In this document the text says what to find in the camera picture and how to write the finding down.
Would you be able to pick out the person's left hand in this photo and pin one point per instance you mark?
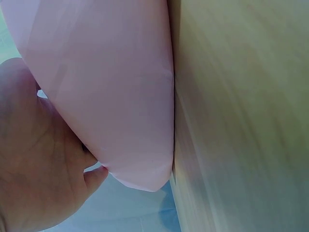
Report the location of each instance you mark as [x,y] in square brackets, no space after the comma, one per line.
[33,154]

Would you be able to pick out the person's left fingers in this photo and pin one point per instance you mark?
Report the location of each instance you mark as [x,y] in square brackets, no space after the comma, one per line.
[91,169]

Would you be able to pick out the person's left thumb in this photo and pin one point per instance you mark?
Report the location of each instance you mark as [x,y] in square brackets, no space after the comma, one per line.
[17,79]

